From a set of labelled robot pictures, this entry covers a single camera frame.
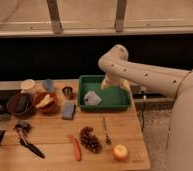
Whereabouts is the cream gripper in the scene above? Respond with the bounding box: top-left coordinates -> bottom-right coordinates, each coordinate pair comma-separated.
101,73 -> 130,91

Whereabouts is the orange yellow apple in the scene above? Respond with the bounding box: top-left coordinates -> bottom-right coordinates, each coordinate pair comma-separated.
113,144 -> 128,161

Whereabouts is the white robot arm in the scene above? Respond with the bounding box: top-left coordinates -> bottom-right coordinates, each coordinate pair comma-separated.
98,44 -> 193,171

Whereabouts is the small metal cup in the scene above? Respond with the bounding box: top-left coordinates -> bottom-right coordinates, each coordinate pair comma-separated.
62,86 -> 73,99

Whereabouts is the blue cup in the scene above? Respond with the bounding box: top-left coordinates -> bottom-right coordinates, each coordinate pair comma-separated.
42,79 -> 54,92

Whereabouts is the white cup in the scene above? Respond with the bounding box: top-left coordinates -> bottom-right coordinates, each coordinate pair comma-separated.
20,79 -> 36,94

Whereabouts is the green plastic tray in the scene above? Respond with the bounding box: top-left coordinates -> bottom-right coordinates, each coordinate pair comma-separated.
77,75 -> 131,112

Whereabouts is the grey crumpled cloth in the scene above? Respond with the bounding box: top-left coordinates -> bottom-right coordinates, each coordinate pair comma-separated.
84,91 -> 102,105

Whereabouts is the metal fork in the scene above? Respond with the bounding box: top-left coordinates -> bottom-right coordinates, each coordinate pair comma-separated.
102,117 -> 111,145

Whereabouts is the blue sponge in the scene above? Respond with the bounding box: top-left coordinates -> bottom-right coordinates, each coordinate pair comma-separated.
62,102 -> 75,120

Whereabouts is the bunch of dark grapes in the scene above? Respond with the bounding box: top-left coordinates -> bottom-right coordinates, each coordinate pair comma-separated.
79,127 -> 102,153

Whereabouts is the orange bowl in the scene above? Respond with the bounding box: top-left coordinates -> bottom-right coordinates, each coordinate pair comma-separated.
34,92 -> 58,113

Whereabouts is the orange carrot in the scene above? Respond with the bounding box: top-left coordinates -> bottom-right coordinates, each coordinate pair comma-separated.
69,135 -> 82,161

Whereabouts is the yellow banana piece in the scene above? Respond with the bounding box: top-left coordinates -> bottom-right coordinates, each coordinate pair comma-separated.
36,94 -> 54,109

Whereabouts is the dark brown bowl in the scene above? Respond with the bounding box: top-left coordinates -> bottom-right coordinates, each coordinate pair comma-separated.
6,93 -> 36,116

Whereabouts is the black handled kitchen tool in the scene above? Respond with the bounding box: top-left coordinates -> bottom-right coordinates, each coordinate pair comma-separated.
14,120 -> 45,159

